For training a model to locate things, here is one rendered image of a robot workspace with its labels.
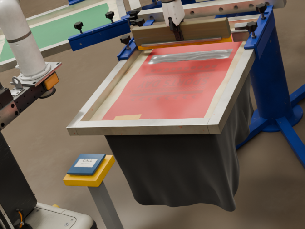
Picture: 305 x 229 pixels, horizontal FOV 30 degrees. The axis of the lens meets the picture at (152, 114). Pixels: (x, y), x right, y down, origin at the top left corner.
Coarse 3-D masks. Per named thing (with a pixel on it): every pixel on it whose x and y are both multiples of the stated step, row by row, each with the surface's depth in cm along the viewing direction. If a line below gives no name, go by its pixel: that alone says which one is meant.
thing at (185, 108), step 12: (204, 48) 233; (216, 48) 230; (228, 48) 226; (192, 60) 227; (204, 60) 224; (216, 60) 221; (228, 60) 218; (216, 72) 213; (216, 84) 205; (204, 96) 201; (156, 108) 204; (168, 108) 201; (180, 108) 199; (192, 108) 196; (204, 108) 194
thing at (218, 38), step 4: (220, 36) 217; (184, 40) 223; (188, 40) 222; (192, 40) 221; (196, 40) 220; (200, 40) 220; (204, 40) 219; (208, 40) 218; (212, 40) 218; (144, 44) 231; (148, 44) 230; (152, 44) 229; (156, 44) 228; (160, 44) 228; (164, 44) 227; (168, 44) 226; (172, 44) 225
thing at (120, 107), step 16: (160, 48) 246; (176, 48) 241; (192, 48) 236; (144, 64) 237; (160, 64) 233; (176, 64) 228; (128, 96) 217; (112, 112) 211; (128, 112) 207; (144, 112) 204
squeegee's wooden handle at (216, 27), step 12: (180, 24) 221; (192, 24) 218; (204, 24) 216; (216, 24) 214; (228, 24) 215; (144, 36) 230; (156, 36) 228; (168, 36) 226; (192, 36) 221; (204, 36) 219; (216, 36) 217; (228, 36) 216
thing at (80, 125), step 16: (240, 16) 240; (256, 16) 235; (128, 64) 238; (240, 64) 205; (112, 80) 226; (240, 80) 197; (96, 96) 217; (224, 96) 190; (80, 112) 210; (224, 112) 182; (80, 128) 201; (96, 128) 198; (112, 128) 195; (128, 128) 192; (144, 128) 190; (160, 128) 187; (176, 128) 184; (192, 128) 182; (208, 128) 179
